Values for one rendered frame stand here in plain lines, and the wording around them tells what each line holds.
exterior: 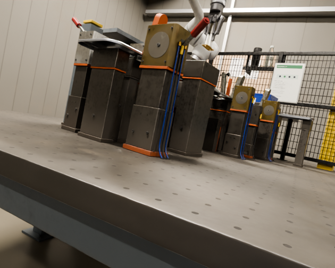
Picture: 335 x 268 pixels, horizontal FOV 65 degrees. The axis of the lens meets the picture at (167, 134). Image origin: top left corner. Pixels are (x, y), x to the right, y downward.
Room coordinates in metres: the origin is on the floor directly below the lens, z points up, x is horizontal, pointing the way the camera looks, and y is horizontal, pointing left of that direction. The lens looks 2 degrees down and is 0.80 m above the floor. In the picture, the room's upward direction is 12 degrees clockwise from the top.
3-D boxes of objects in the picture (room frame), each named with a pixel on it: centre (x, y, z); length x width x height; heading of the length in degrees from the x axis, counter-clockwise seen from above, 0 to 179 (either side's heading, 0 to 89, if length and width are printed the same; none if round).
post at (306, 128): (1.62, -0.83, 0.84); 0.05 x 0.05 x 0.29; 53
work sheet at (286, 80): (2.11, -0.84, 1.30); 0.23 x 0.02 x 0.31; 53
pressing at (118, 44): (1.33, -0.14, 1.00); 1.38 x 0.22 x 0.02; 143
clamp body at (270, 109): (1.55, -0.57, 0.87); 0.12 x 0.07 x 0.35; 53
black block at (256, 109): (1.46, -0.46, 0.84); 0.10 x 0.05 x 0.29; 53
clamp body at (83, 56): (0.98, 0.35, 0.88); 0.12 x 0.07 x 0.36; 53
